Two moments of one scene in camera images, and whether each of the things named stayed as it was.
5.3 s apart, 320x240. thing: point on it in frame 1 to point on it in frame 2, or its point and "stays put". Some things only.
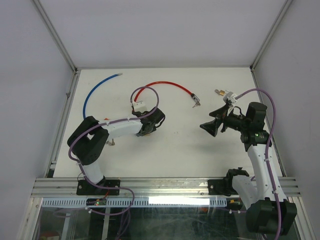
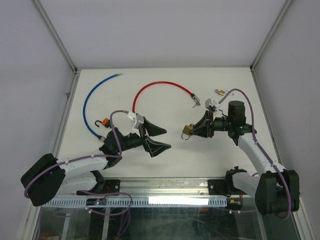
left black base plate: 84,187 stays put
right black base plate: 220,187 stays put
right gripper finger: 220,111 to 206,121
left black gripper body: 152,130 to 132,140
